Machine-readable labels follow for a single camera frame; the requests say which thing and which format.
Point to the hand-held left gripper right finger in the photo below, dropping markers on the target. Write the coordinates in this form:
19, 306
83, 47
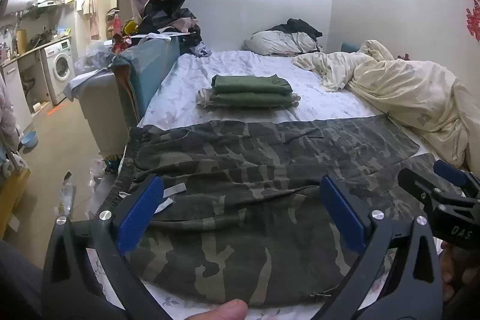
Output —
345, 217

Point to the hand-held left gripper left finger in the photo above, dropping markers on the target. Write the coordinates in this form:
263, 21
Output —
140, 217

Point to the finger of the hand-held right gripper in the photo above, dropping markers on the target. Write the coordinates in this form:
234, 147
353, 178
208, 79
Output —
450, 172
414, 183

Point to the camouflage pants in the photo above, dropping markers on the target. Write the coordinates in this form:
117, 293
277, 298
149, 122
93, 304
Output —
243, 192

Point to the folded green pants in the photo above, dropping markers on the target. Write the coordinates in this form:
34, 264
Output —
247, 83
247, 99

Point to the person's right hand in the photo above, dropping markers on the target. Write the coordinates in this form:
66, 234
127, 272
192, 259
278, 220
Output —
455, 271

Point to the person's left hand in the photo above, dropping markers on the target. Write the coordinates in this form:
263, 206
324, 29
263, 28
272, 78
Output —
225, 310

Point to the clear plastic bottle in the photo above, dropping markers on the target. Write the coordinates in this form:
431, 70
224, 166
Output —
66, 200

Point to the cream duvet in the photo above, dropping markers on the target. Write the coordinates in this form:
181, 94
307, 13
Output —
405, 87

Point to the light grey cabinet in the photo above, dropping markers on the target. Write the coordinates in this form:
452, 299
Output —
101, 106

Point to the blue bowl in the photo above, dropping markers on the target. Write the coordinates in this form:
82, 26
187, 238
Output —
29, 139

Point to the floral white bed sheet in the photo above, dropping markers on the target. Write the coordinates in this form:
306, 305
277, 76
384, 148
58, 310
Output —
187, 80

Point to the teal pillow orange trim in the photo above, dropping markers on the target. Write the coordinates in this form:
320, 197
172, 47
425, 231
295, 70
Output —
150, 69

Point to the teal headboard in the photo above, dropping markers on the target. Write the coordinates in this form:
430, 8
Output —
350, 47

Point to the clear plastic bags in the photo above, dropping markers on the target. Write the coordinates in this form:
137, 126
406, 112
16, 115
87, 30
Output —
93, 55

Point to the lilac quilted jacket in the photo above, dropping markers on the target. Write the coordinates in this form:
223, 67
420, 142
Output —
7, 113

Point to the white washing machine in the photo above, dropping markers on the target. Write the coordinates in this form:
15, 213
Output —
60, 69

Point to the pale crumpled pillow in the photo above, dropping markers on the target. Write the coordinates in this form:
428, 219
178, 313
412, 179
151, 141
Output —
273, 42

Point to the black garment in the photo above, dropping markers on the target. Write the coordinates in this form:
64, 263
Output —
296, 27

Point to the pile of dark clothes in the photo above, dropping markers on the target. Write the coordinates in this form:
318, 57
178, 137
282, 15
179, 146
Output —
168, 20

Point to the kitchen counter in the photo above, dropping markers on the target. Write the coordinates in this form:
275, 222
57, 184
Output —
22, 54

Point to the pink hanging towel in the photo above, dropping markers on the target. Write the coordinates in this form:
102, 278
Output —
92, 16

